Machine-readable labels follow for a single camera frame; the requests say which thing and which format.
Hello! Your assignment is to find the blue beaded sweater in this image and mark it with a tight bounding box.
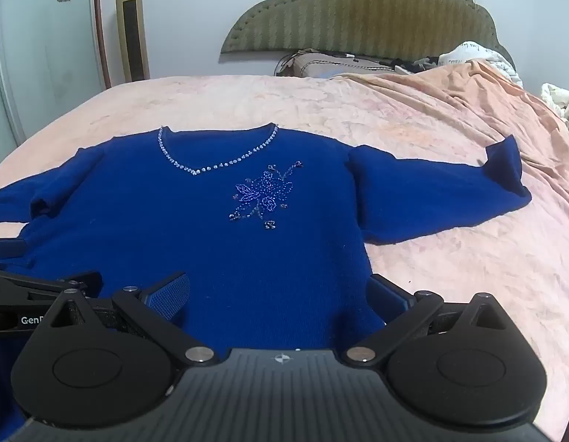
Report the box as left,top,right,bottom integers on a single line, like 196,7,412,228
0,123,533,442

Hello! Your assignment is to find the white glass wardrobe door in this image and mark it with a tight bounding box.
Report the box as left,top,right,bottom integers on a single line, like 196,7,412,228
0,0,106,145

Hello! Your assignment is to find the peach blanket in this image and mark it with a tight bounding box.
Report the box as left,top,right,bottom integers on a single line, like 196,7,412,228
338,60,569,183

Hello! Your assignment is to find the gold tower fan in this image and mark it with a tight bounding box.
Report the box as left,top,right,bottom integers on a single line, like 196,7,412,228
116,0,150,83

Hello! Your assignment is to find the beige embroidered pillow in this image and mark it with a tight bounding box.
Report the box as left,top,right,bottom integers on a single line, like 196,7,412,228
275,49,394,79

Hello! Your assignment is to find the white patterned pillow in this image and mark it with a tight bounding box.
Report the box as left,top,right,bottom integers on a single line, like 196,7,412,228
437,41,523,88

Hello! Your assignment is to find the white crumpled quilt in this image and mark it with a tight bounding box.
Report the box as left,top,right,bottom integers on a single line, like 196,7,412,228
540,83,569,132

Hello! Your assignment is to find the olive green upholstered headboard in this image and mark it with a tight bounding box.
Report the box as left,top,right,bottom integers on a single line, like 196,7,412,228
221,0,509,61

